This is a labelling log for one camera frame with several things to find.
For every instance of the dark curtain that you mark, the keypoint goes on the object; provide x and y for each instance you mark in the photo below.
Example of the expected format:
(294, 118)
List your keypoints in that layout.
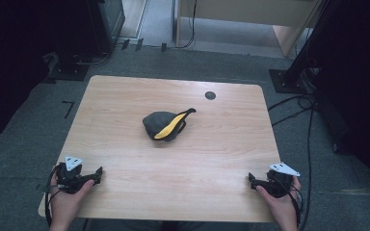
(13, 64)
(359, 80)

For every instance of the black floor tape mark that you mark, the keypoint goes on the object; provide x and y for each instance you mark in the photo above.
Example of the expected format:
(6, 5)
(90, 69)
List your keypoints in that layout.
(68, 107)

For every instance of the grey and yellow cloth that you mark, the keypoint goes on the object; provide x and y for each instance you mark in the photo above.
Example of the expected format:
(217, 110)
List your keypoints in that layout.
(157, 123)

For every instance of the light wooden desk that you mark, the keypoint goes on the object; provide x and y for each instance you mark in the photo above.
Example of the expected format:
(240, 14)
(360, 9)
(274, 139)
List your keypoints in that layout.
(247, 12)

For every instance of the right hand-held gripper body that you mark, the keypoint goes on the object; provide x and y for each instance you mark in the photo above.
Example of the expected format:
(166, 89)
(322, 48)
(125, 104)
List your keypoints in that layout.
(277, 186)

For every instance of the black equipment cabinet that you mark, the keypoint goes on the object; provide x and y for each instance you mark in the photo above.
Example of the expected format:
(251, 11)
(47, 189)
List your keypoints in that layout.
(99, 25)

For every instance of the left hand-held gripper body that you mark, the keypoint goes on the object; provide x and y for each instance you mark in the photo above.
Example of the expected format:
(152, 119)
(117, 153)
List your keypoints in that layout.
(70, 174)

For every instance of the black round table grommet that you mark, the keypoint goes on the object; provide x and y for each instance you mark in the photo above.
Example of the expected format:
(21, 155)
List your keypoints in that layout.
(210, 95)

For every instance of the black stand with base plate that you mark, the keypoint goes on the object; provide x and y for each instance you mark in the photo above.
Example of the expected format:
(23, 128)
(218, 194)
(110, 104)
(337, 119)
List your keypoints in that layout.
(297, 64)

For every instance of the person's left hand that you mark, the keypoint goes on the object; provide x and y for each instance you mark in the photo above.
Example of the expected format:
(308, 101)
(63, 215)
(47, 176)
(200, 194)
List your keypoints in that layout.
(64, 205)

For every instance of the person's right hand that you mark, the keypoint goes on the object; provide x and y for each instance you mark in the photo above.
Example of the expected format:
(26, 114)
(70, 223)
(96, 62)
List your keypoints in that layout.
(284, 208)

